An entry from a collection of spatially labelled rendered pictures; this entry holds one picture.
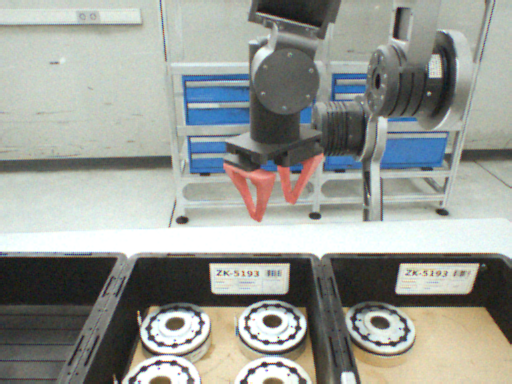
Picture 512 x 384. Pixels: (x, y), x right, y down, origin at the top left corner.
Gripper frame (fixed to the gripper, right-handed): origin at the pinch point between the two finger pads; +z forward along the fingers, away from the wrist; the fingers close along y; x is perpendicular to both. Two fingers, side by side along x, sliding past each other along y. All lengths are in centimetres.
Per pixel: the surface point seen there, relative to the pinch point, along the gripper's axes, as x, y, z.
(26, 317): 31.5, -25.2, 22.8
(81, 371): 5.2, -25.5, 13.0
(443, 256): -13.8, 24.3, 13.3
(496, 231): -9, 82, 36
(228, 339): 4.7, -4.8, 23.0
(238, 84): 133, 115, 21
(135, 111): 249, 115, 57
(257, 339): -0.4, -3.6, 20.2
